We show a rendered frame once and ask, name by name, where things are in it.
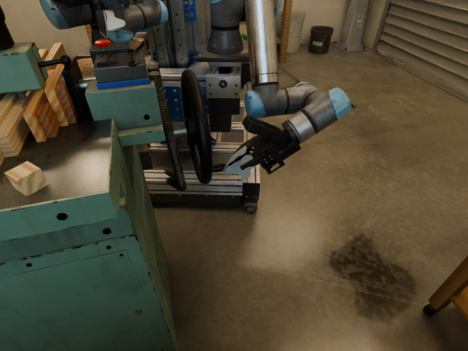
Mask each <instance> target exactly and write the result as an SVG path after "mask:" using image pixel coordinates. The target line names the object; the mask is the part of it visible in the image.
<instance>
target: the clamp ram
mask: <svg viewBox="0 0 468 351"><path fill-rule="evenodd" d="M71 59H72V63H71V64H70V65H65V66H64V68H63V71H62V75H63V78H64V80H65V83H66V86H67V88H68V91H69V93H70V96H71V98H72V101H73V104H74V106H75V109H76V111H77V114H78V115H83V114H85V113H86V108H87V104H88V103H87V101H86V97H85V95H84V94H85V91H86V86H87V83H88V81H95V80H96V78H95V77H94V78H87V79H83V77H82V74H81V70H80V69H79V65H78V62H77V59H76V57H71Z"/></svg>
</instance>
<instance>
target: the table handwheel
mask: <svg viewBox="0 0 468 351"><path fill-rule="evenodd" d="M181 95H182V107H183V112H184V117H185V123H183V124H177V125H172V126H173V131H174V136H175V139H181V138H187V140H188V142H189V149H190V152H191V156H192V161H193V165H194V169H195V172H196V175H197V178H198V180H199V182H200V183H201V184H204V185H206V184H208V183H209V182H210V181H211V179H212V146H211V139H210V130H209V125H208V117H207V113H206V109H205V103H204V100H203V95H202V92H201V87H200V85H199V82H198V79H197V77H196V75H195V74H194V72H193V71H192V70H190V69H186V70H184V71H183V72H182V74H181Z"/></svg>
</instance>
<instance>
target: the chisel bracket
mask: <svg viewBox="0 0 468 351"><path fill-rule="evenodd" d="M38 62H42V59H41V57H40V54H39V51H38V49H37V47H36V44H35V43H34V42H16V43H15V44H14V45H12V46H10V47H6V48H2V49H0V93H11V92H16V94H18V95H20V94H25V93H26V92H27V91H31V90H38V89H42V88H43V86H44V84H45V82H46V81H47V78H48V76H49V75H48V73H47V71H46V68H45V67H43V68H39V67H38Z"/></svg>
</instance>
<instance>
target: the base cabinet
mask: <svg viewBox="0 0 468 351"><path fill-rule="evenodd" d="M133 163H134V206H135V228H136V232H135V234H132V235H126V236H122V237H117V238H113V239H110V240H103V241H100V242H94V243H90V244H84V245H81V246H77V247H71V248H67V249H62V250H58V251H52V252H48V253H42V254H38V255H35V256H29V257H26V258H19V259H16V260H9V261H6V262H2V263H0V351H178V348H177V342H176V331H175V325H174V319H173V309H172V303H171V292H170V286H169V275H168V269H167V263H166V255H165V253H164V247H163V244H162V240H161V237H160V234H159V229H158V226H157V221H156V218H155V213H154V210H153V205H152V202H151V199H150V194H149V191H148V186H147V184H146V179H145V175H144V172H143V168H142V165H141V160H140V157H139V152H138V149H137V145H135V146H133Z"/></svg>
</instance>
